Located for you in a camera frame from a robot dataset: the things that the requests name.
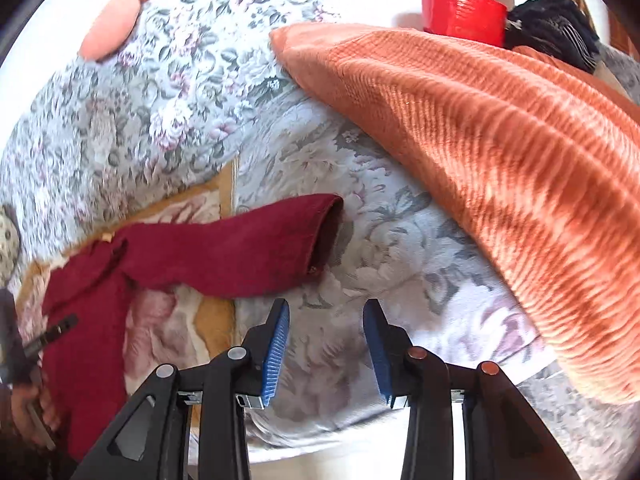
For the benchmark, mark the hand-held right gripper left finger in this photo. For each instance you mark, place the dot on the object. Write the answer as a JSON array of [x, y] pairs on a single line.
[[276, 355]]

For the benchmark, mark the maroon knit sweater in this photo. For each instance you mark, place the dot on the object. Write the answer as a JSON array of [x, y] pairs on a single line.
[[200, 255]]

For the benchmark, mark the black knit cloth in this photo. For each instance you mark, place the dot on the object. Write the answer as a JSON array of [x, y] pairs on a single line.
[[555, 30]]

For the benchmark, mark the small orange cushion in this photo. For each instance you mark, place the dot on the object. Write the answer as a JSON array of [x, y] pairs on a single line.
[[112, 27]]

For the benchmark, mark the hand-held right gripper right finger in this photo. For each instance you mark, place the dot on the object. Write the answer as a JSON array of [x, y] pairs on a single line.
[[378, 355]]

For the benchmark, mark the golden pink floral blanket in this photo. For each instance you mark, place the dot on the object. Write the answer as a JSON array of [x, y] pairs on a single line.
[[165, 320]]

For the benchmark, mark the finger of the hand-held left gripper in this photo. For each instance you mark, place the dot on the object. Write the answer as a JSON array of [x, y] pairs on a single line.
[[55, 329]]

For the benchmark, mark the floral bedspread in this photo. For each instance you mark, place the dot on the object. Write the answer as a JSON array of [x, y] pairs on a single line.
[[175, 90]]

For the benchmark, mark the person's left hand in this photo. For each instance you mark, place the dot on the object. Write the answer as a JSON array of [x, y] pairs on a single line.
[[32, 407]]

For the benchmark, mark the orange ribbed blanket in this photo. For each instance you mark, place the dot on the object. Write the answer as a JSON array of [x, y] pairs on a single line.
[[500, 160]]

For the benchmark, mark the cream patterned pillow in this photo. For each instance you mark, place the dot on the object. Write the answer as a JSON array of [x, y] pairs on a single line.
[[7, 245]]

